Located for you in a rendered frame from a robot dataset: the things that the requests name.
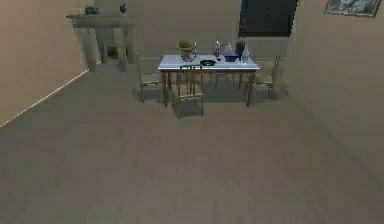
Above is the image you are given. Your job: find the wooden dining chair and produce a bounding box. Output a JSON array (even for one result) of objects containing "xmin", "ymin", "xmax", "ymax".
[
  {"xmin": 245, "ymin": 52, "xmax": 282, "ymax": 104},
  {"xmin": 174, "ymin": 64, "xmax": 205, "ymax": 121},
  {"xmin": 134, "ymin": 52, "xmax": 164, "ymax": 104}
]

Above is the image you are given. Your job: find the white top wooden dining table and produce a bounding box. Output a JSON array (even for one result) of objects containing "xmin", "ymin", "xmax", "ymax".
[{"xmin": 157, "ymin": 54, "xmax": 261, "ymax": 108}]

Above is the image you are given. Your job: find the green plant in pot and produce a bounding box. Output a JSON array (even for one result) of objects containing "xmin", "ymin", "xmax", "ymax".
[{"xmin": 177, "ymin": 39, "xmax": 195, "ymax": 63}]

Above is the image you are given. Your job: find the clear glass bottle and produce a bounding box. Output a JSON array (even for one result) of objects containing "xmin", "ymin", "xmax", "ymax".
[{"xmin": 213, "ymin": 39, "xmax": 222, "ymax": 62}]

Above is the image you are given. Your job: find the dark brown jar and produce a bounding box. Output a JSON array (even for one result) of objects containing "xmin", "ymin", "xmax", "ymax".
[{"xmin": 235, "ymin": 39, "xmax": 247, "ymax": 62}]

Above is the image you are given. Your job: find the dark window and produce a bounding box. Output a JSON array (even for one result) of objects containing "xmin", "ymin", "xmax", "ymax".
[{"xmin": 237, "ymin": 0, "xmax": 300, "ymax": 38}]

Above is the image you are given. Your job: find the framed wall picture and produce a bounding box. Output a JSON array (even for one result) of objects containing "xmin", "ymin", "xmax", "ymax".
[{"xmin": 324, "ymin": 0, "xmax": 383, "ymax": 18}]

